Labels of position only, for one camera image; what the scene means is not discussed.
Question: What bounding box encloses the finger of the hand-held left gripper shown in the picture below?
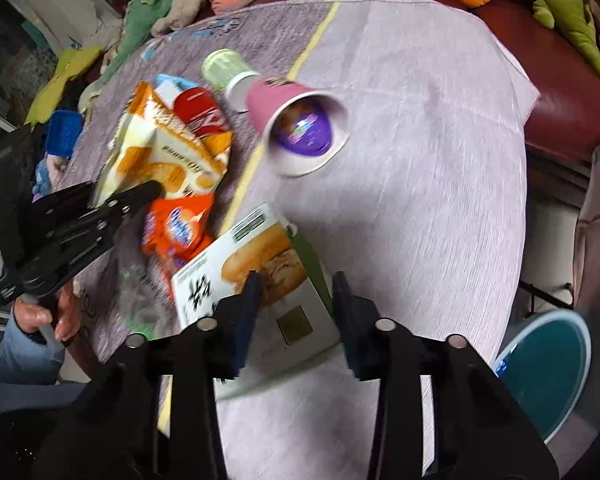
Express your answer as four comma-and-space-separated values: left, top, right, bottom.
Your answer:
15, 181, 163, 292
31, 182, 96, 242

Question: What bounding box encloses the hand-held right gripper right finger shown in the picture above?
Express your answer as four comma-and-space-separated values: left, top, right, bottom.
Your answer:
331, 271, 561, 480

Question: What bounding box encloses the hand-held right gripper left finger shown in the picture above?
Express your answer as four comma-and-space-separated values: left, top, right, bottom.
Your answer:
35, 270, 264, 480

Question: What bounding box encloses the white pastry box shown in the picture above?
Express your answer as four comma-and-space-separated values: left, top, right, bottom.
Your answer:
171, 202, 342, 401

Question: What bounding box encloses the orange white biscuit bag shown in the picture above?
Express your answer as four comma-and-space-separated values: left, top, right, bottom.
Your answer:
92, 81, 232, 208

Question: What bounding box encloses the orange snack packet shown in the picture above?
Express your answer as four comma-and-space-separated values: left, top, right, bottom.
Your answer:
141, 191, 216, 271

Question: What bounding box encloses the clear plastic wrapper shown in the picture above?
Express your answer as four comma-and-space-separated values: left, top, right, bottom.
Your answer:
115, 255, 181, 336

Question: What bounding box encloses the red drink can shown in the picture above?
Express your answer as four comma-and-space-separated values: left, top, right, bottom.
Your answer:
172, 86, 232, 141

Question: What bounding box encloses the pink paper cup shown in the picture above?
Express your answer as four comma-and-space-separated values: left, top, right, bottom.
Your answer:
245, 76, 351, 178

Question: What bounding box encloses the teal trash bin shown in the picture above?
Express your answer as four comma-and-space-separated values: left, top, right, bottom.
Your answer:
492, 309, 593, 443

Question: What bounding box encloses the person's left forearm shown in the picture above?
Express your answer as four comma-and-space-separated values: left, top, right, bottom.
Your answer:
0, 319, 88, 423

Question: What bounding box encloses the person's left hand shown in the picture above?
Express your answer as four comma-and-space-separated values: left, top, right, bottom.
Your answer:
12, 284, 83, 345

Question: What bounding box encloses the blue plastic toy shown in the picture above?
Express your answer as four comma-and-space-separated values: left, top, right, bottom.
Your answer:
45, 110, 84, 158

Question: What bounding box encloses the lilac tablecloth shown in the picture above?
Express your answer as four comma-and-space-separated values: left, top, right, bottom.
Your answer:
55, 0, 541, 480

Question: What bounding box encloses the light blue white packet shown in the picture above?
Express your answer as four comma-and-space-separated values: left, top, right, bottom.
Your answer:
155, 74, 201, 106

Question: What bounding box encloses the yellow cloth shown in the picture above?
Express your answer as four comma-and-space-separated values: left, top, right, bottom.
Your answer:
24, 45, 103, 126

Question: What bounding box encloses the green paper cup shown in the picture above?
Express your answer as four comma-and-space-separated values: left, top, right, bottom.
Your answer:
201, 49, 261, 113

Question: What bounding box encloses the green dinosaur plush toy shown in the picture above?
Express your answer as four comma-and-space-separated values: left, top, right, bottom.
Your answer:
77, 0, 176, 111

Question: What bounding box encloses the dark red leather sofa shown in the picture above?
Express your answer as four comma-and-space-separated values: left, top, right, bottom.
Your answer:
110, 0, 600, 166

